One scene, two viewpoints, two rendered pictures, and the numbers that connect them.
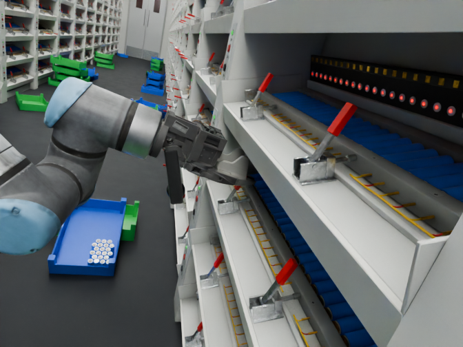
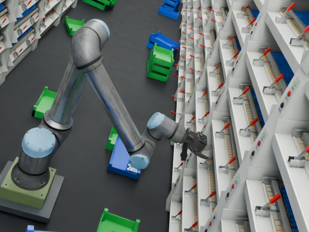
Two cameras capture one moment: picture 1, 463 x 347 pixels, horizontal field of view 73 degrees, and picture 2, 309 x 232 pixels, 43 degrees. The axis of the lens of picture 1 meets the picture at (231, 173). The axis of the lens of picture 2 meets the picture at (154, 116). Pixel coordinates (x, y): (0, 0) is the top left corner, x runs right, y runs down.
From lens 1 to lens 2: 135 cm
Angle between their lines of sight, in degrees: 12
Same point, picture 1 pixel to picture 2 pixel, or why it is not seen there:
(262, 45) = not seen: hidden behind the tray
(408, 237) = not seen: hidden behind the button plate
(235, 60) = (221, 104)
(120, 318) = (140, 201)
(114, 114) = (170, 129)
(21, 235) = (140, 164)
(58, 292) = (112, 180)
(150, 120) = (181, 132)
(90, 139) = (160, 135)
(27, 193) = (144, 153)
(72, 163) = (152, 141)
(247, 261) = (203, 188)
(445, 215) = not seen: hidden behind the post
